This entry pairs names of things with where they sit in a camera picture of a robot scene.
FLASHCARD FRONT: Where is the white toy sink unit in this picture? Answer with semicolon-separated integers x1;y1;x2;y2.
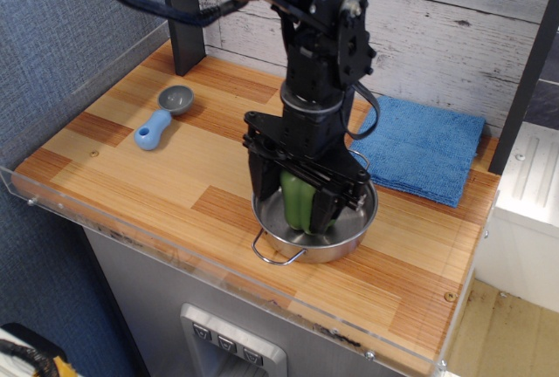
474;122;558;312

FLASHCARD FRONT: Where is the black yellow bag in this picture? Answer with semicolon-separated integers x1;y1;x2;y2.
1;323;79;376

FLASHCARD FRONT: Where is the grey toy fridge cabinet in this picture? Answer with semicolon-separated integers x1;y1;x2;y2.
81;224;397;377

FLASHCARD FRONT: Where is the dark grey post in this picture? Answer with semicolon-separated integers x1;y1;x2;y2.
165;0;206;76
488;0;558;175

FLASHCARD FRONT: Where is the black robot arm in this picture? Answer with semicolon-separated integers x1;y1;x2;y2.
236;0;376;234

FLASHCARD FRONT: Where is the dark grey left post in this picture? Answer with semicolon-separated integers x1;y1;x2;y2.
165;0;206;76

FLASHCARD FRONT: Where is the silver dispenser button panel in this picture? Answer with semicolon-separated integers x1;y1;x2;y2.
180;303;288;376

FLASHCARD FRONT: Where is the blue grey toy scoop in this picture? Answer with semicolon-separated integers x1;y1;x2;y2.
134;86;194;151

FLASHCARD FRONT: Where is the green toy bell pepper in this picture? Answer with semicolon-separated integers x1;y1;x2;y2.
279;170;316;235

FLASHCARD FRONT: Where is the blue folded cloth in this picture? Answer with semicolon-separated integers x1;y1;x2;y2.
351;96;485;208

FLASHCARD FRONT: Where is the stainless steel pot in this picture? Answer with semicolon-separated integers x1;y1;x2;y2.
252;150;378;266

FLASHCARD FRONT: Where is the clear acrylic table guard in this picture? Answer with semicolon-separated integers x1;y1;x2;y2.
5;45;498;376

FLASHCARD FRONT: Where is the dark grey right post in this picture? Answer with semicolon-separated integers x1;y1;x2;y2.
488;0;558;175

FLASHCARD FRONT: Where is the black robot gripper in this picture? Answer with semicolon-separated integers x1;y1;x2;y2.
243;109;371;234

